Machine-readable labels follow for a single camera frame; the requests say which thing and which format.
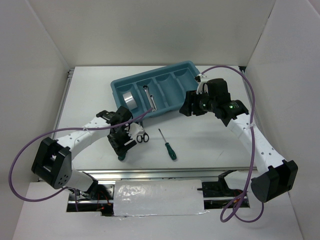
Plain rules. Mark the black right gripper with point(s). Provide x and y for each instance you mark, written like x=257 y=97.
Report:
x=192 y=97

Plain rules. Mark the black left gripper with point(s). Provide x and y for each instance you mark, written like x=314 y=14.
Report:
x=120 y=148

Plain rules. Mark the stubby green handled screwdriver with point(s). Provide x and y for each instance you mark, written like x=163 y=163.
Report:
x=122 y=157

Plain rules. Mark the large silver ratchet wrench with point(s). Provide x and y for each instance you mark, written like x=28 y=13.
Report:
x=146 y=89

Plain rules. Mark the long green handled screwdriver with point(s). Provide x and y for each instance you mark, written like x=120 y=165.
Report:
x=170 y=151

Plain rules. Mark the aluminium front rail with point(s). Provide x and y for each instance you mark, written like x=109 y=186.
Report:
x=160 y=173

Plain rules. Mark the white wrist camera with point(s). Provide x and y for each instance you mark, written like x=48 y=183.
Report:
x=135 y=130
x=202 y=80

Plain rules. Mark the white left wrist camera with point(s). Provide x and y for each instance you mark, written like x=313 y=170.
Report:
x=135 y=130

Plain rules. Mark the white foil-edged cover sheet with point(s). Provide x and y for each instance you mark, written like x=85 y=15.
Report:
x=158 y=198

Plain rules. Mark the blue four-compartment tray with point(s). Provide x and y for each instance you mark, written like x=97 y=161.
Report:
x=167 y=84

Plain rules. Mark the white tape roll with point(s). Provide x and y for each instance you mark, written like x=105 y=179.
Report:
x=130 y=100

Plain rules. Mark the aluminium right side rail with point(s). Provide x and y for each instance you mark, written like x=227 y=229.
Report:
x=255 y=110

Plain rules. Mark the small silver ratchet wrench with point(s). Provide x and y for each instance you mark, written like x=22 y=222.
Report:
x=153 y=102

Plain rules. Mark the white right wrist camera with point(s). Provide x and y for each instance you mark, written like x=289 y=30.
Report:
x=202 y=80

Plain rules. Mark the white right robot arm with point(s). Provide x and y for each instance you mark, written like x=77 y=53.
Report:
x=276 y=175

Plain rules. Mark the black handled scissors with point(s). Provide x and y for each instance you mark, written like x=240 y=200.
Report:
x=144 y=138

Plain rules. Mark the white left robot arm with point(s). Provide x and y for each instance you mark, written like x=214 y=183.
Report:
x=53 y=160

